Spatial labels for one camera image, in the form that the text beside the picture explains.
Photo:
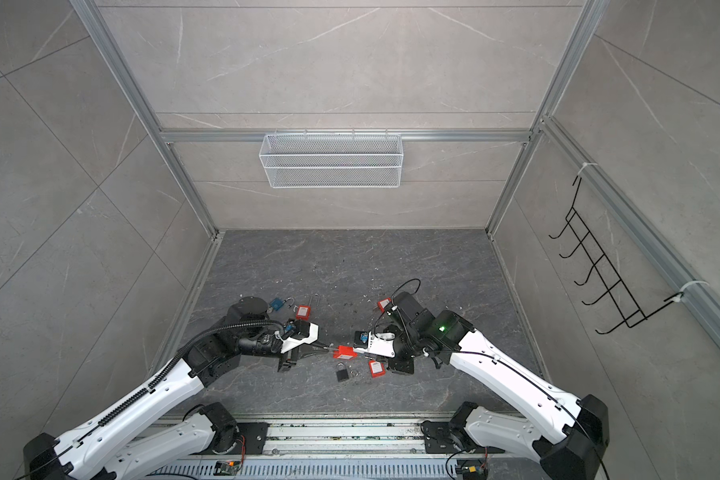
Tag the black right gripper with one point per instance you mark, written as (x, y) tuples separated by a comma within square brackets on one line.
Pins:
[(405, 366)]

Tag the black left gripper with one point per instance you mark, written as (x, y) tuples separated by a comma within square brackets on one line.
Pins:
[(292, 359)]

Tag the small black padlock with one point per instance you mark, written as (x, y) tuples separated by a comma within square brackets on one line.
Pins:
[(342, 372)]

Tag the red padlock long shackle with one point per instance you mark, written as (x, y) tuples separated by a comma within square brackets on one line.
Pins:
[(304, 311)]

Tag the red padlock front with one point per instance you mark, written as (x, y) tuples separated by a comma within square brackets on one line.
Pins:
[(376, 368)]

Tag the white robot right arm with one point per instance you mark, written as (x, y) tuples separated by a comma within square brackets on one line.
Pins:
[(566, 435)]

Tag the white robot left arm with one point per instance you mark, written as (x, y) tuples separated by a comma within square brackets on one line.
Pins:
[(107, 446)]

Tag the blue padlock with steel shackle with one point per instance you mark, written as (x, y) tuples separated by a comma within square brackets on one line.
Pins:
[(278, 304)]

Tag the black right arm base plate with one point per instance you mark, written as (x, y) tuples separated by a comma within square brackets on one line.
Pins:
[(438, 439)]

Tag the aluminium front rail frame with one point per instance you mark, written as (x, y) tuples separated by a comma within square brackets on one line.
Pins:
[(364, 447)]

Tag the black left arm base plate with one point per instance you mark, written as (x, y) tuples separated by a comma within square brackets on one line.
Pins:
[(250, 436)]

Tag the white wire mesh basket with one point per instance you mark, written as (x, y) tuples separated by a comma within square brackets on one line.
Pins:
[(311, 160)]

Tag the black wire hook rack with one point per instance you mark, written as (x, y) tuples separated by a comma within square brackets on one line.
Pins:
[(604, 270)]

